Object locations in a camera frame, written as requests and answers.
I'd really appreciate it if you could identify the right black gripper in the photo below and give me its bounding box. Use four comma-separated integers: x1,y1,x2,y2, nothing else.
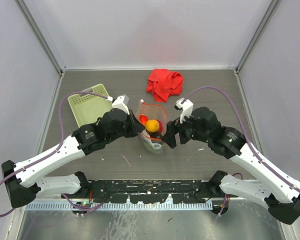
161,109,210,149

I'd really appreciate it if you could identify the red strawberry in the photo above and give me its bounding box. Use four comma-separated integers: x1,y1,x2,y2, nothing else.
139,114,149,125

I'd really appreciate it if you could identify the yellow orange fruit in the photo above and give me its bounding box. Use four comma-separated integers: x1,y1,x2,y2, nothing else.
145,119,159,133

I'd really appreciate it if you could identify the dark purple plum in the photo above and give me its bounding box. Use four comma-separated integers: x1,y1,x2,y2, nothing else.
150,131,163,140

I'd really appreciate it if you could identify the clear zip top bag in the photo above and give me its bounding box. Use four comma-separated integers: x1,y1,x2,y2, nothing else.
136,99,169,154

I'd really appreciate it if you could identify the green plastic basket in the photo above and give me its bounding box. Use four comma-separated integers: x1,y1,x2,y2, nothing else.
67,93,112,127

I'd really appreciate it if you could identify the red apple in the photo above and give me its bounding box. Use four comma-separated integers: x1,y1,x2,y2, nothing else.
157,120,163,133

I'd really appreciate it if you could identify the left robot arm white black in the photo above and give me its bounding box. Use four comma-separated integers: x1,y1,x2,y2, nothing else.
1,108,145,209

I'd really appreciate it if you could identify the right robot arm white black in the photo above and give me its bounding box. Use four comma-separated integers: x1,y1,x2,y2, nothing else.
162,104,300,225

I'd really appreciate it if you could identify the red crumpled cloth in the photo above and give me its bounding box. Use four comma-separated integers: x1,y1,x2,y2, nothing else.
146,68,184,103

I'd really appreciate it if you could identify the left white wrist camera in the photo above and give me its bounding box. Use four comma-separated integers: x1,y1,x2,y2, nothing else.
106,94,130,115

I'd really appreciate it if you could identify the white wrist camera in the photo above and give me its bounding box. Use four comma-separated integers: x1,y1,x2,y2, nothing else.
174,98,194,124
106,94,130,115

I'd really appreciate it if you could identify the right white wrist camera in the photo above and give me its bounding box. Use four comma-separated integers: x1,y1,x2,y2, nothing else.
174,98,194,124

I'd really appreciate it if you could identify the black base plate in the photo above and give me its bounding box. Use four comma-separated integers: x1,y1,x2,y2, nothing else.
66,180,225,204

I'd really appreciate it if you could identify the slotted cable duct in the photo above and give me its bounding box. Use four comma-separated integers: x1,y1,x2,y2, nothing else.
25,200,213,211

